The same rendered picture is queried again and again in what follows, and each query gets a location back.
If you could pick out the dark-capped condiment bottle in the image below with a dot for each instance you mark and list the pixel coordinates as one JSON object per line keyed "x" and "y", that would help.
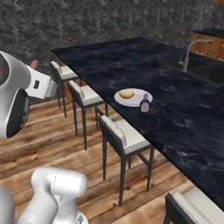
{"x": 145, "y": 105}

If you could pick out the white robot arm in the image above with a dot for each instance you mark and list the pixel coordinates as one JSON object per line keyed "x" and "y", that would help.
{"x": 14, "y": 87}

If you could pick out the tan hot dog bun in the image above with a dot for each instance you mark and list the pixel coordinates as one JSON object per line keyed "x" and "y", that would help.
{"x": 127, "y": 94}

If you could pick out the wooden base cupboards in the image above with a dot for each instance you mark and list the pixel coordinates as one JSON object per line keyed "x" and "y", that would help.
{"x": 208, "y": 45}

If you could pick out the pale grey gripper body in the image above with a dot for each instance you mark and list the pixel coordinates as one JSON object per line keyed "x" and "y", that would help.
{"x": 53, "y": 88}

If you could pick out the wooden wall cupboard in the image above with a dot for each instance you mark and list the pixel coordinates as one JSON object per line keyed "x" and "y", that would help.
{"x": 218, "y": 2}

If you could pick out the reddish brown rounded object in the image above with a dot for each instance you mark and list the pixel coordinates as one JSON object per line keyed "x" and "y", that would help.
{"x": 34, "y": 64}

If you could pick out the white round plate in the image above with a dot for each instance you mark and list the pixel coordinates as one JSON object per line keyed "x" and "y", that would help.
{"x": 132, "y": 101}

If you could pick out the white-cushioned dark-framed stool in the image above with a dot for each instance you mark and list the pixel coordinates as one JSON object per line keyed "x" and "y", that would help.
{"x": 198, "y": 208}
{"x": 66, "y": 72}
{"x": 131, "y": 137}
{"x": 90, "y": 96}

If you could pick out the dark recessed sink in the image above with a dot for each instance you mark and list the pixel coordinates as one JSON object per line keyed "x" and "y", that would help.
{"x": 204, "y": 70}

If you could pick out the grey metal tap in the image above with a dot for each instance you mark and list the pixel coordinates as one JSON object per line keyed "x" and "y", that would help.
{"x": 186, "y": 58}

